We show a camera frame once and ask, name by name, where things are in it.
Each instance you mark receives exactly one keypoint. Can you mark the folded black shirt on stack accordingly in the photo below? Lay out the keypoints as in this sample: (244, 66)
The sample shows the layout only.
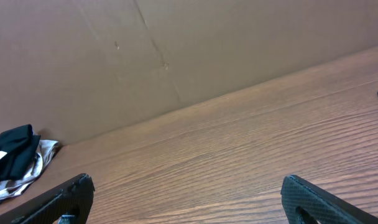
(17, 151)

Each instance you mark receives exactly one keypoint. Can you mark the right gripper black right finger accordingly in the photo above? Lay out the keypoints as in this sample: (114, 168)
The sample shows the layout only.
(305, 203)

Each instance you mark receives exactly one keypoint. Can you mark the brown cardboard back panel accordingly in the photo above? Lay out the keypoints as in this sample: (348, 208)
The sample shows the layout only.
(76, 69)

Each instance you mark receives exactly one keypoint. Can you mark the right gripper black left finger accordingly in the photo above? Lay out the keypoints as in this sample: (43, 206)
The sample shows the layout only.
(69, 202)

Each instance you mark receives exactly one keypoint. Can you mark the folded beige shirt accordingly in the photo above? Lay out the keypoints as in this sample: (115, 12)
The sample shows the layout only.
(43, 156)

